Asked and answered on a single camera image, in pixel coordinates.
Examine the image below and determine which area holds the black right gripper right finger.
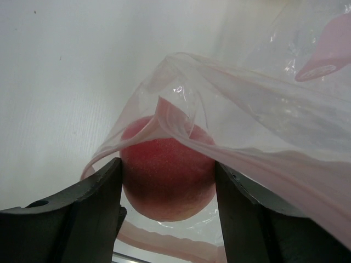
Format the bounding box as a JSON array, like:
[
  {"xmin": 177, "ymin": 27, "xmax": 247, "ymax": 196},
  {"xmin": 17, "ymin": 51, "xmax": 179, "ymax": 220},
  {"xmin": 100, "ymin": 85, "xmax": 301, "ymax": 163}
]
[{"xmin": 215, "ymin": 162, "xmax": 350, "ymax": 262}]

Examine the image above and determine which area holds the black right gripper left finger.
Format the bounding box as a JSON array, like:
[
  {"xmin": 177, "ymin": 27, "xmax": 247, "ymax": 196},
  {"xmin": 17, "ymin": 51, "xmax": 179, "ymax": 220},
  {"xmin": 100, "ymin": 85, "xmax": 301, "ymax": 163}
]
[{"xmin": 1, "ymin": 158, "xmax": 127, "ymax": 262}]

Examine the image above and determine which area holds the clear zip top bag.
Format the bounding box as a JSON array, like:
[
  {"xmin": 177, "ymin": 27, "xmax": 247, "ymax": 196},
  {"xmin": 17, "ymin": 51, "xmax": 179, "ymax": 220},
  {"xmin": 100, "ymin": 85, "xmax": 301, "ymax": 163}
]
[{"xmin": 82, "ymin": 1, "xmax": 350, "ymax": 250}]

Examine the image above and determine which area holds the red fake strawberry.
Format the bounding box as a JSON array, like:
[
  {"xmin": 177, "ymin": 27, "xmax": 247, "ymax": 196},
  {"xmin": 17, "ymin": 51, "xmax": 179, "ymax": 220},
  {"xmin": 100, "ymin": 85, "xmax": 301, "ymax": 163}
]
[{"xmin": 119, "ymin": 115, "xmax": 217, "ymax": 222}]

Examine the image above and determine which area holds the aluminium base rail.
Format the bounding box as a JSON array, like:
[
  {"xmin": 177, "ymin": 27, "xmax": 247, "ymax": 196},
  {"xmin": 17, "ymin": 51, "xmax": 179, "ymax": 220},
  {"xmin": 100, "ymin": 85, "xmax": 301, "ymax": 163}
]
[{"xmin": 111, "ymin": 252, "xmax": 190, "ymax": 263}]

